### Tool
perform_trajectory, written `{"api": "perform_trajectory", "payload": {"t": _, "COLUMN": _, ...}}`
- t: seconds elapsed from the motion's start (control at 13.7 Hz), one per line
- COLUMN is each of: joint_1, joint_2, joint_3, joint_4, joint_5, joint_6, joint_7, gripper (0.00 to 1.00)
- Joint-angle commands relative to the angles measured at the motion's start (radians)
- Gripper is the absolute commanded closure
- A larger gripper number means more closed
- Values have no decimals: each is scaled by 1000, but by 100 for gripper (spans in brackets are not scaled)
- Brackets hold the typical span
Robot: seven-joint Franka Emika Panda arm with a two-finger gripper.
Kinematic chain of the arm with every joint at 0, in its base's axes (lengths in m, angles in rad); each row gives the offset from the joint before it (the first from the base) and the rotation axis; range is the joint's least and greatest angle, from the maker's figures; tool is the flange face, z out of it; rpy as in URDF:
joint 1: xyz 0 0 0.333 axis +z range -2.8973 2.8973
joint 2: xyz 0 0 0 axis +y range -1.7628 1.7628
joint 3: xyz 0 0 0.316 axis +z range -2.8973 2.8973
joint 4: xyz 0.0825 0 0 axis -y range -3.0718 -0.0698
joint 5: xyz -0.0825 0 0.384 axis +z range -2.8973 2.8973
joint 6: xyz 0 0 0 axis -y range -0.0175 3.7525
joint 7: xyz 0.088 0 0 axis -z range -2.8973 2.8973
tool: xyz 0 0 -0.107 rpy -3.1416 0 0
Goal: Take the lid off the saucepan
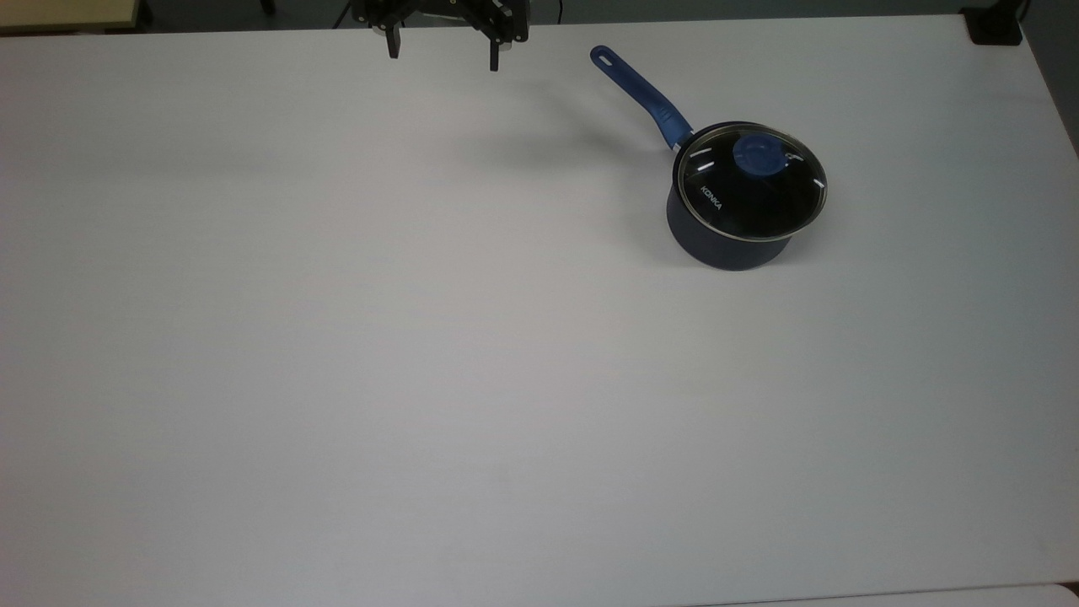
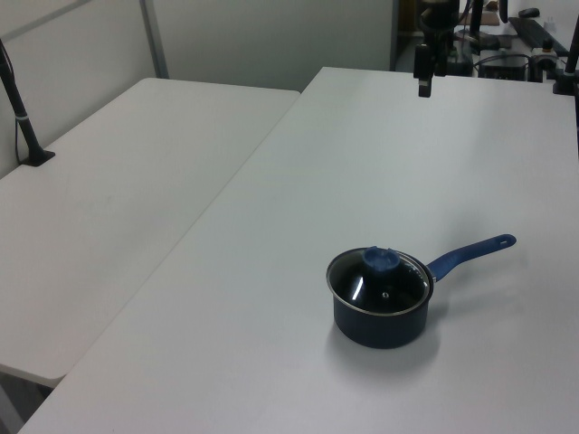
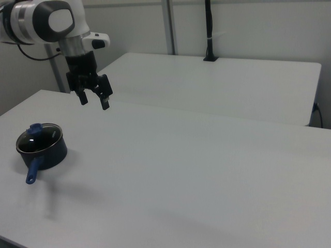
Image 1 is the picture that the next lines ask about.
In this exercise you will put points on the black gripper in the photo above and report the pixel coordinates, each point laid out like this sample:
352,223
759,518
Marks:
438,8

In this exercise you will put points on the glass lid with blue knob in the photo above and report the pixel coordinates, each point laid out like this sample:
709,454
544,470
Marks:
742,204

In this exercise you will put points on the light wooden table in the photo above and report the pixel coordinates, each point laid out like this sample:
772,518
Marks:
59,13

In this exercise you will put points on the black table clamp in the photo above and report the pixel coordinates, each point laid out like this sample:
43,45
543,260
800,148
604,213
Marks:
995,24

